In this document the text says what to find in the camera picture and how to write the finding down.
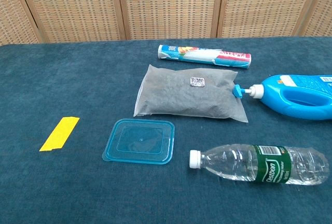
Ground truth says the yellow tape strip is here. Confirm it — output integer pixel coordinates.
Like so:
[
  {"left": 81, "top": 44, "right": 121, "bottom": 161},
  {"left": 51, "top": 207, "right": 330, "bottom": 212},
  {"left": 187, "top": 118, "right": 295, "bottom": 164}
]
[{"left": 39, "top": 116, "right": 80, "bottom": 152}]

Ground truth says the grey granule-filled plastic bag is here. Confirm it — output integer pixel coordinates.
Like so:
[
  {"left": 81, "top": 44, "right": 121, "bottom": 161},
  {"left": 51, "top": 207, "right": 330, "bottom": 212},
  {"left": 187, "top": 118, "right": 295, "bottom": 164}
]
[{"left": 133, "top": 64, "right": 249, "bottom": 124}]

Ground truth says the clear blue plastic lid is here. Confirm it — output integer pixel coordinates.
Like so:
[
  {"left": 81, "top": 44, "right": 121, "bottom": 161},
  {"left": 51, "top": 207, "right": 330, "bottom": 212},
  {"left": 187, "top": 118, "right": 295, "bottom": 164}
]
[{"left": 102, "top": 118, "right": 176, "bottom": 165}]

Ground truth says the plastic wrap roll box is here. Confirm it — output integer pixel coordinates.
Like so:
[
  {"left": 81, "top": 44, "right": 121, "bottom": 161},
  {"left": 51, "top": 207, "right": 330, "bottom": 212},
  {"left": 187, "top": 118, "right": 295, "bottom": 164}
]
[{"left": 157, "top": 44, "right": 253, "bottom": 70}]

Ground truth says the woven wooden folding screen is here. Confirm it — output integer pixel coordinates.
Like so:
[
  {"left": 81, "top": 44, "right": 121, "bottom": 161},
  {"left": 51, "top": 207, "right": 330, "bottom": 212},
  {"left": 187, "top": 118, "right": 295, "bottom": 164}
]
[{"left": 0, "top": 0, "right": 332, "bottom": 47}]

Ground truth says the clear water bottle green label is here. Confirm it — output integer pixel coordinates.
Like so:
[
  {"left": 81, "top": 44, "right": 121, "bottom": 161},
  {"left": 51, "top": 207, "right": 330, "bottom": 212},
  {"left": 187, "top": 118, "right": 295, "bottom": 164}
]
[{"left": 189, "top": 144, "right": 330, "bottom": 186}]

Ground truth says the blue detergent pump bottle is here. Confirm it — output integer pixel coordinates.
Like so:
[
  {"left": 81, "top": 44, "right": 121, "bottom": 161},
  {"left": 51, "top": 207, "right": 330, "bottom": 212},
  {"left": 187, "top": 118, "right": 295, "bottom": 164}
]
[{"left": 233, "top": 74, "right": 332, "bottom": 121}]

